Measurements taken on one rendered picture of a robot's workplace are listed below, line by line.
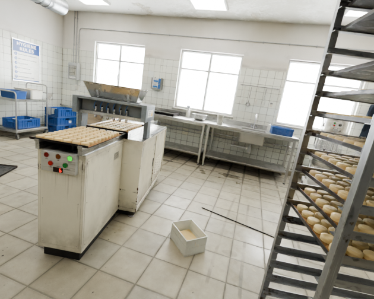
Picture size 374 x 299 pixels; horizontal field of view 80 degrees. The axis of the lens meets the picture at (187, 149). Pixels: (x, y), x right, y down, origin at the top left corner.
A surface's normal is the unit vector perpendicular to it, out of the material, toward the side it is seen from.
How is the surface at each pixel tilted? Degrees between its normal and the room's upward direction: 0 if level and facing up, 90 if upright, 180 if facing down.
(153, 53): 90
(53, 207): 90
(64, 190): 90
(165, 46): 90
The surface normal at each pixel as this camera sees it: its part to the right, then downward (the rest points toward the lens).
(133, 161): -0.09, 0.21
